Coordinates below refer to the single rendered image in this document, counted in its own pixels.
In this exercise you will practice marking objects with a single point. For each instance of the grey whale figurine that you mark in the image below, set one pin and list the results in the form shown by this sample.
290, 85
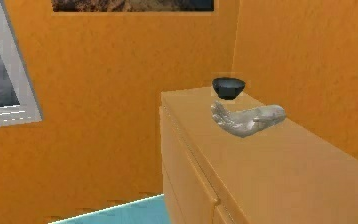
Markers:
247, 120

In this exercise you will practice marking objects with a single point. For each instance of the black bowl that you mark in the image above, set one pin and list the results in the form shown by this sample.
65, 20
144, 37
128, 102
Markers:
228, 87

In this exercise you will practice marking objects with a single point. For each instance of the tan wooden chest of drawers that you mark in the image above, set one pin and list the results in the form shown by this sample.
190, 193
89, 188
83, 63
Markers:
253, 173

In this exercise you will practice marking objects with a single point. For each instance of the dark framed wall picture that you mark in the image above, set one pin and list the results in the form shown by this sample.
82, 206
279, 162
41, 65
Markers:
132, 5

